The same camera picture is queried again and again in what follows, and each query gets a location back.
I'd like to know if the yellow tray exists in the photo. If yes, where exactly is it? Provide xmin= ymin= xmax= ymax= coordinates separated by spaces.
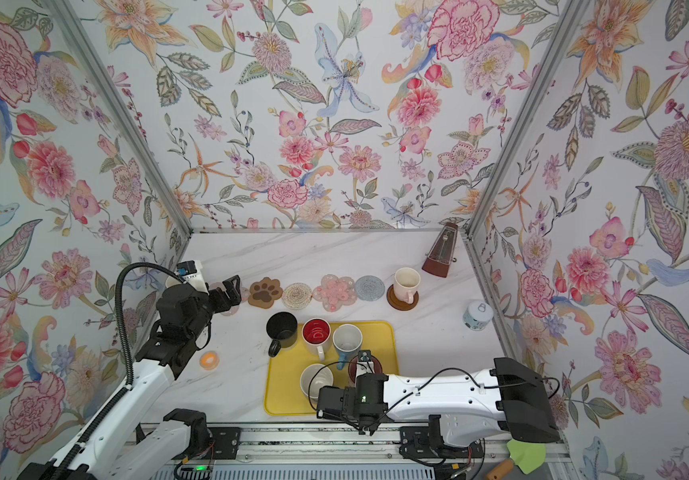
xmin=264 ymin=321 xmax=399 ymax=417

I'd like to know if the white mug purple handle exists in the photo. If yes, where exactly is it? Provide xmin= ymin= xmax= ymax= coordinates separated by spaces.
xmin=300 ymin=364 xmax=334 ymax=409

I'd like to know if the cork paw print coaster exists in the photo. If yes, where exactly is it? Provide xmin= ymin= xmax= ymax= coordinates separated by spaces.
xmin=248 ymin=277 xmax=284 ymax=309

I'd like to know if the white embroidered round coaster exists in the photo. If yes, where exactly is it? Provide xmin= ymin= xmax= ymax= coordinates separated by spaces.
xmin=282 ymin=282 xmax=312 ymax=311

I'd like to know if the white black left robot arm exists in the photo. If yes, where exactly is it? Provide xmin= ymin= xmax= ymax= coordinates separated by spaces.
xmin=19 ymin=261 xmax=242 ymax=479

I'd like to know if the white ceramic lidded jar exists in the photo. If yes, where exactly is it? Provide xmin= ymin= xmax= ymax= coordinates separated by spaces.
xmin=462 ymin=300 xmax=494 ymax=331

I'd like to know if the white mug blue handle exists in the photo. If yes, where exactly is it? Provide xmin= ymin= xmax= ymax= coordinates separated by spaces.
xmin=332 ymin=324 xmax=363 ymax=370

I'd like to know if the pale pink flower coaster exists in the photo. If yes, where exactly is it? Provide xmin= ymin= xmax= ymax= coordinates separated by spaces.
xmin=222 ymin=286 xmax=248 ymax=317

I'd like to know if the black mug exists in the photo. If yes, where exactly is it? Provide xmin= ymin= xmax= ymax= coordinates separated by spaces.
xmin=266 ymin=312 xmax=298 ymax=358

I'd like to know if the brown wooden metronome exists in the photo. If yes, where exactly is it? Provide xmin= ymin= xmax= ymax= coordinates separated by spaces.
xmin=421 ymin=222 xmax=458 ymax=278

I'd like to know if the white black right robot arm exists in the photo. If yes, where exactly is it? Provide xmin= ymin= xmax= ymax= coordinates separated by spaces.
xmin=300 ymin=350 xmax=561 ymax=459

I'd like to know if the red interior white mug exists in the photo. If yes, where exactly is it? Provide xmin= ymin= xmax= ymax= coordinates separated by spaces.
xmin=302 ymin=318 xmax=332 ymax=363

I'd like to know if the grey round coaster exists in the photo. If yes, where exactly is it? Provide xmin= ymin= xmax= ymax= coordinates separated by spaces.
xmin=354 ymin=275 xmax=386 ymax=302

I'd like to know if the cream mug pink handle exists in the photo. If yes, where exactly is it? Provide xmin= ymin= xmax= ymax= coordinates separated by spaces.
xmin=393 ymin=267 xmax=421 ymax=305

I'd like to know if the small orange ball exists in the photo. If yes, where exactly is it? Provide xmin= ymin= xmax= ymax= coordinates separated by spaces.
xmin=200 ymin=351 xmax=220 ymax=371

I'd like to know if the brown wooden round coaster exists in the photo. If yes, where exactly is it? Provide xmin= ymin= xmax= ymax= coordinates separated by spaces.
xmin=386 ymin=285 xmax=420 ymax=311

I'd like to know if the green silicone spatula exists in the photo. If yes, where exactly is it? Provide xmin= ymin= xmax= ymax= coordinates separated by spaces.
xmin=484 ymin=439 xmax=546 ymax=480

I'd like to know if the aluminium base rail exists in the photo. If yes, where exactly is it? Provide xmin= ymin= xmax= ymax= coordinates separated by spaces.
xmin=133 ymin=422 xmax=567 ymax=466

